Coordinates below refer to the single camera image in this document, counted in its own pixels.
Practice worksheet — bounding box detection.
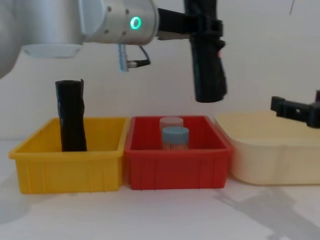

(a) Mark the cream plastic bin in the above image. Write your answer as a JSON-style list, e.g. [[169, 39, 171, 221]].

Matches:
[[214, 110, 320, 186]]

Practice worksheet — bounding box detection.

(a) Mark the yellow plastic bin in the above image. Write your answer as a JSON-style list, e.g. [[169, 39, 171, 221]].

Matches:
[[8, 116, 131, 195]]

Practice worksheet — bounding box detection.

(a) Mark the red plastic bin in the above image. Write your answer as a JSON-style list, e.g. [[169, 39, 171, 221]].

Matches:
[[123, 115, 235, 191]]

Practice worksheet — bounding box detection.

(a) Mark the clear jar with blue lid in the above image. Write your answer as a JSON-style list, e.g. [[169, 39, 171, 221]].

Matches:
[[161, 126, 190, 151]]

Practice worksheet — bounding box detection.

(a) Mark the thin dark gripper cable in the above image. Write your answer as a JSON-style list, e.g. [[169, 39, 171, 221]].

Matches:
[[125, 44, 152, 69]]

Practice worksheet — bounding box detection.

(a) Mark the black bag with red mark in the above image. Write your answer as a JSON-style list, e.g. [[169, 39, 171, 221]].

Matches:
[[183, 0, 229, 104]]

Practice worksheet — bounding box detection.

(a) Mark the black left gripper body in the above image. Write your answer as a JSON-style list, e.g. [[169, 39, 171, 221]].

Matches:
[[156, 7, 193, 40]]

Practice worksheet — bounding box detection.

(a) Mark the white table cloth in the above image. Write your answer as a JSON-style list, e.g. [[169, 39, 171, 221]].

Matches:
[[0, 136, 320, 240]]

